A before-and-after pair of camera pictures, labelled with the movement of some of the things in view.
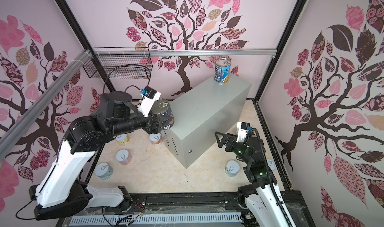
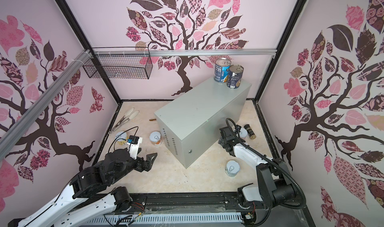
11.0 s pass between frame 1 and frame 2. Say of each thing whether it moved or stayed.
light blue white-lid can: stayed
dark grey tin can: moved
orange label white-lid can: stayed
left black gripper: moved
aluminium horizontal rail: stayed
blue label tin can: stayed
